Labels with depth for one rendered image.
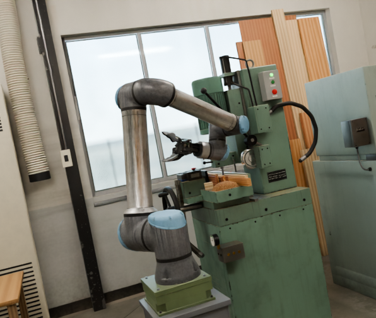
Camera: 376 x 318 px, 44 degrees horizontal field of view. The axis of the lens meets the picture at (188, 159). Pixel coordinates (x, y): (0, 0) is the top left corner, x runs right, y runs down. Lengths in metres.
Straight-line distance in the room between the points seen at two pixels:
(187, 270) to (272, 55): 2.75
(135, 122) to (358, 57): 3.25
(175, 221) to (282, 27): 2.85
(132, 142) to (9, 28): 1.90
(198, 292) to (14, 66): 2.31
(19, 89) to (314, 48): 2.56
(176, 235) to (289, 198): 0.95
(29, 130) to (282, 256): 1.99
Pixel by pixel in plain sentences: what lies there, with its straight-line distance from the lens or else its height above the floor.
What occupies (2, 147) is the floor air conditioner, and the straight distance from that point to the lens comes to 3.45.
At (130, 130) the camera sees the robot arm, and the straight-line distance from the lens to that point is 2.03.
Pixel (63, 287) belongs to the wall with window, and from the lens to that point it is 3.87.
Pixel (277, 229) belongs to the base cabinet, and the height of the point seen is 0.61.
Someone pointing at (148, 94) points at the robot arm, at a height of 1.41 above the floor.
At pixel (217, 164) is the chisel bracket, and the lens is 2.64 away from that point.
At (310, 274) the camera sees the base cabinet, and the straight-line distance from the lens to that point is 2.77.
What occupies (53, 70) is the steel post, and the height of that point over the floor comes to 1.87.
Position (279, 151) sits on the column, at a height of 1.03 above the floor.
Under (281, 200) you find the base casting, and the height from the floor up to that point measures 0.77.
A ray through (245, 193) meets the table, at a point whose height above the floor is 0.86.
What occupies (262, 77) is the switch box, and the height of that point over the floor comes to 1.45.
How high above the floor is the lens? 1.22
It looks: 3 degrees down
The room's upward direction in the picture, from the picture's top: 11 degrees counter-clockwise
